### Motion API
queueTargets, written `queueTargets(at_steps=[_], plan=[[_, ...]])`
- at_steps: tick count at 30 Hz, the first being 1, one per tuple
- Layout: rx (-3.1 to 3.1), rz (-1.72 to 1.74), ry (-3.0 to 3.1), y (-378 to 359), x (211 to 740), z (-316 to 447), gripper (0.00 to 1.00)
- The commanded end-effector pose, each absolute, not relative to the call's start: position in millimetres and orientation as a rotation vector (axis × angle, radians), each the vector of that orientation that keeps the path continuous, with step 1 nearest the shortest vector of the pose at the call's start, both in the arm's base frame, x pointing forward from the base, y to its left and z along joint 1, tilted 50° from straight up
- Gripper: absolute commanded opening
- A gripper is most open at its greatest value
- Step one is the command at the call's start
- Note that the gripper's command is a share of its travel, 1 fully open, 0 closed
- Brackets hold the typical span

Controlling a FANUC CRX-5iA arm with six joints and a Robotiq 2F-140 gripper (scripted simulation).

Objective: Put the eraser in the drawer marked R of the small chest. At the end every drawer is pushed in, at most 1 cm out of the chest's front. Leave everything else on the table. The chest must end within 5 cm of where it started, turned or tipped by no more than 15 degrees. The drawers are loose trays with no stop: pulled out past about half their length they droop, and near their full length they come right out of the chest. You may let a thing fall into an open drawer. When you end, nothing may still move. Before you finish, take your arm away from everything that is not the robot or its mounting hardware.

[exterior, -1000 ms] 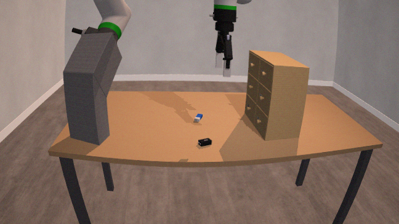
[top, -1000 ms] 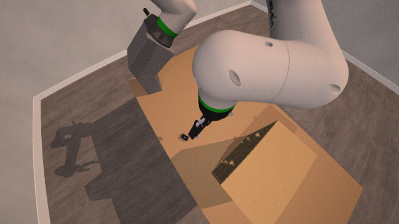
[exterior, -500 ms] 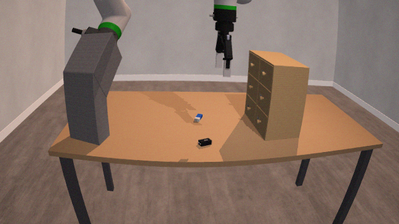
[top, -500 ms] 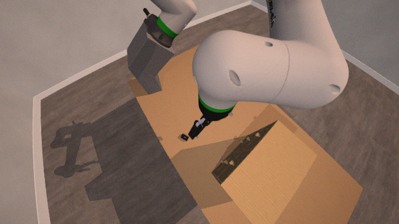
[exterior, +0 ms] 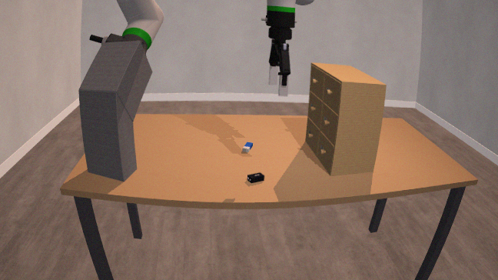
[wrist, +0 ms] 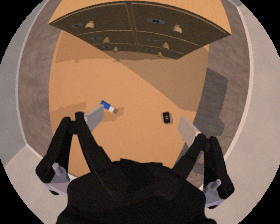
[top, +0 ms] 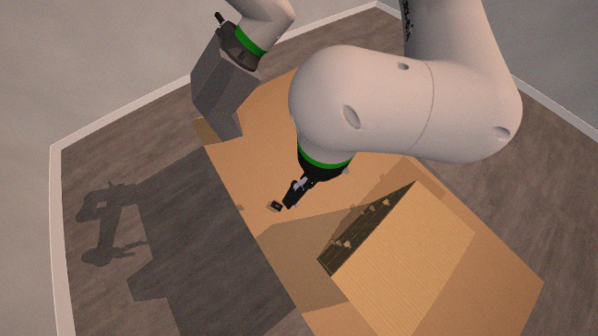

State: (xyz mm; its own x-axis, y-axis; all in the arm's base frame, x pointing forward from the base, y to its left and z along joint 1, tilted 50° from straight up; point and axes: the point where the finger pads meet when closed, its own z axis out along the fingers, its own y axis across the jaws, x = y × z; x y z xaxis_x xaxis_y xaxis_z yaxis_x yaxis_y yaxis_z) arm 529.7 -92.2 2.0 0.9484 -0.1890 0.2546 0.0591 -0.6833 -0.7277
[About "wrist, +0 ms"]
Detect small tan wooden chest of drawers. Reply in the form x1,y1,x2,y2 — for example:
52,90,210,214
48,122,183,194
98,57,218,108
48,0,232,60

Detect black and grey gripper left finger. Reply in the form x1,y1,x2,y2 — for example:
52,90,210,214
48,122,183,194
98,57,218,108
35,104,129,198

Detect brown drawer front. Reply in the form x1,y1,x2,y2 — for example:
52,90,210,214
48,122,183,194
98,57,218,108
77,30,135,44
136,31,199,53
93,43,137,52
132,3,226,45
139,45,184,59
53,3,132,34

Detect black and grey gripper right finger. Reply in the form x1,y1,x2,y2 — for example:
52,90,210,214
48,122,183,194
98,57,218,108
154,116,235,209

